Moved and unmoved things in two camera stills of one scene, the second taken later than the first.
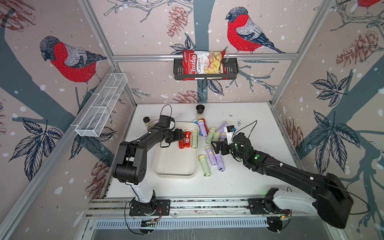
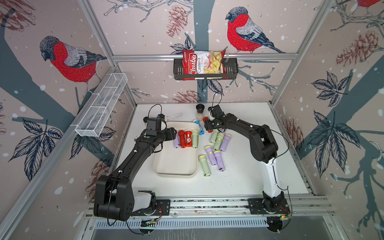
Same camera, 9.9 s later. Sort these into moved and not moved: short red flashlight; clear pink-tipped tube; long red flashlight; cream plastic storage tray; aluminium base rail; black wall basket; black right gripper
Moved: black right gripper; clear pink-tipped tube
Not moved: cream plastic storage tray; black wall basket; long red flashlight; short red flashlight; aluminium base rail
